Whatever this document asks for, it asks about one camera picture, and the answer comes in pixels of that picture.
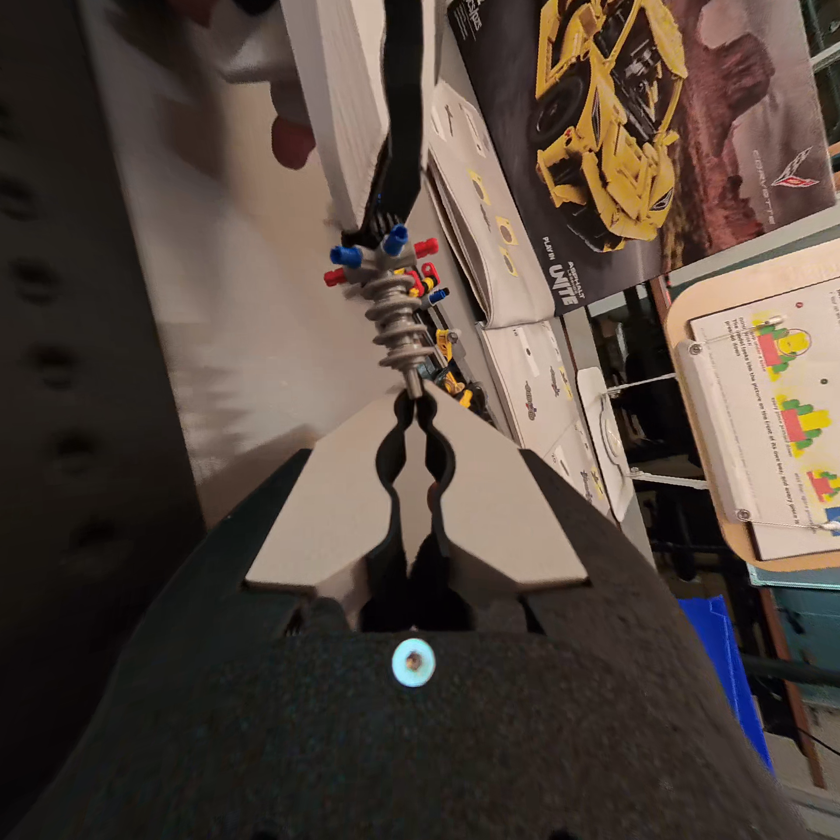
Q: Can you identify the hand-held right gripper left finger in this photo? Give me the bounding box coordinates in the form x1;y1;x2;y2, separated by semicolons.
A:
244;387;417;634

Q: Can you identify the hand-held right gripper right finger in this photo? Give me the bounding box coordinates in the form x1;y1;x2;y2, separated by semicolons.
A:
413;381;588;634

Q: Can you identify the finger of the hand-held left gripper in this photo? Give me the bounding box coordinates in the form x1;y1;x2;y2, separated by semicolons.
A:
348;0;438;248
281;0;395;232

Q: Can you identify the long dark lego chassis assembly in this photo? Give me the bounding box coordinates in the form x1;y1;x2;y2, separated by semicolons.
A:
407;262;488;422

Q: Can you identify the grey lego gear shaft assembly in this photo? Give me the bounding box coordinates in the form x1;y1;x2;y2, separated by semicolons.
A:
323;223;455;399

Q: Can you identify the yellow car lego set box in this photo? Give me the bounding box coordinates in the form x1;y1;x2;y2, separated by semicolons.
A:
446;0;840;317

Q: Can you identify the open instruction booklet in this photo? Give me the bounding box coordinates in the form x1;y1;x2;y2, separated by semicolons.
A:
423;79;621;521

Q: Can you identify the blue plastic bin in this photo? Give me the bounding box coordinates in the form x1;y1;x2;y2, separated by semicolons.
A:
676;594;777;777

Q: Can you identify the wooden document board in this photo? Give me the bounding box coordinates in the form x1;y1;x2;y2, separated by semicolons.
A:
663;239;840;573

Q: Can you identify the printed paper sheet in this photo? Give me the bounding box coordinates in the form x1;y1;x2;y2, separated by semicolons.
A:
688;276;840;563

